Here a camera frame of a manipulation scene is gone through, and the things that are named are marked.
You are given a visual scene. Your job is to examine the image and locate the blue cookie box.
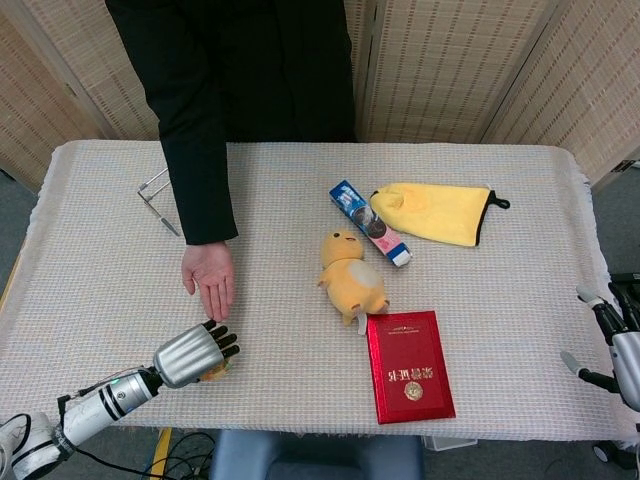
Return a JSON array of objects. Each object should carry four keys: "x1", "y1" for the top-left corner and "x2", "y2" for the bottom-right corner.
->
[{"x1": 328, "y1": 179, "x2": 415, "y2": 269}]

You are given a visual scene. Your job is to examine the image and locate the white box under table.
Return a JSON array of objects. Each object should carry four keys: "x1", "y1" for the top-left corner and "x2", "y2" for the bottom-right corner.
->
[{"x1": 423, "y1": 434, "x2": 479, "y2": 450}]

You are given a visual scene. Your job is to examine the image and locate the bamboo folding screen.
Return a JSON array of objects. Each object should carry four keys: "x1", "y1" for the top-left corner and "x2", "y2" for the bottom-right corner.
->
[{"x1": 0, "y1": 0, "x2": 640, "y2": 194}]

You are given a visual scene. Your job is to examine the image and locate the orange jelly cup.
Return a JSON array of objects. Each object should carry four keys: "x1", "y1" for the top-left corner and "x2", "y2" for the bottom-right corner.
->
[{"x1": 199, "y1": 357, "x2": 236, "y2": 385}]

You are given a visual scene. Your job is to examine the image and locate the person's torso black jacket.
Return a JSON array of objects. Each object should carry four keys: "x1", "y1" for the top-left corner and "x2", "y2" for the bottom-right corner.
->
[{"x1": 104, "y1": 0, "x2": 359, "y2": 144}]

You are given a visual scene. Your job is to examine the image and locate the person's right hand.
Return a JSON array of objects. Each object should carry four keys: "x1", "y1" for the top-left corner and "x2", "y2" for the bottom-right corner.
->
[{"x1": 180, "y1": 241, "x2": 236, "y2": 322}]

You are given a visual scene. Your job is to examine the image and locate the yellow cloth mitt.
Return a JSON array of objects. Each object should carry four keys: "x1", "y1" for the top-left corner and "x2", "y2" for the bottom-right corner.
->
[{"x1": 368, "y1": 182, "x2": 511, "y2": 250}]

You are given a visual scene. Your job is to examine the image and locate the black floor cables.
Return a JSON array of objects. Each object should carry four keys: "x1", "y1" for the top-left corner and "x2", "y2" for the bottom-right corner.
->
[{"x1": 164, "y1": 432, "x2": 216, "y2": 480}]

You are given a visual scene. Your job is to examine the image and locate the blue chair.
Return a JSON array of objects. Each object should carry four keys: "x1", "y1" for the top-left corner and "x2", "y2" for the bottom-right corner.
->
[{"x1": 208, "y1": 428, "x2": 425, "y2": 480}]

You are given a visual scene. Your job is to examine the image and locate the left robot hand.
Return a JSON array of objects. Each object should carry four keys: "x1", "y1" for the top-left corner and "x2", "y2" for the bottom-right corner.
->
[{"x1": 152, "y1": 319, "x2": 241, "y2": 390}]

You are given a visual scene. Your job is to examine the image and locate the white caster base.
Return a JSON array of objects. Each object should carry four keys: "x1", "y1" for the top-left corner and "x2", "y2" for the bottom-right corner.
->
[{"x1": 592, "y1": 439, "x2": 626, "y2": 464}]

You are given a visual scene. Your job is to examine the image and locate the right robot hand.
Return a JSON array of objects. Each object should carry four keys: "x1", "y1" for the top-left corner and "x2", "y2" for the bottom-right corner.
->
[{"x1": 559, "y1": 282, "x2": 640, "y2": 409}]

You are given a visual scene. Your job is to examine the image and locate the person's right arm black sleeve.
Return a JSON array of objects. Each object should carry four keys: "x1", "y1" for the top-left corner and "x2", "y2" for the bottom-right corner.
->
[{"x1": 144, "y1": 74, "x2": 240, "y2": 246}]

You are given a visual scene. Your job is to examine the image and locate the white woven tablecloth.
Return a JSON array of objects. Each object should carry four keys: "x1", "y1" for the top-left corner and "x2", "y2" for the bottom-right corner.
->
[{"x1": 0, "y1": 139, "x2": 640, "y2": 444}]

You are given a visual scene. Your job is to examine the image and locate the red certificate booklet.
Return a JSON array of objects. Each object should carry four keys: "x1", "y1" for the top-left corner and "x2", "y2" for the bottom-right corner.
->
[{"x1": 366, "y1": 309, "x2": 457, "y2": 425}]

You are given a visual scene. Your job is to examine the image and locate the metal wire stand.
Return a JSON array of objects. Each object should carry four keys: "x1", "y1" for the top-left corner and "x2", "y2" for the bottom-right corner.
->
[{"x1": 137, "y1": 167, "x2": 182, "y2": 238}]

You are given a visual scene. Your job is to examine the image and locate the yellow plush toy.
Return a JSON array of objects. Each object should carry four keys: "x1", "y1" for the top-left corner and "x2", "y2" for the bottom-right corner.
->
[{"x1": 315, "y1": 228, "x2": 391, "y2": 336}]

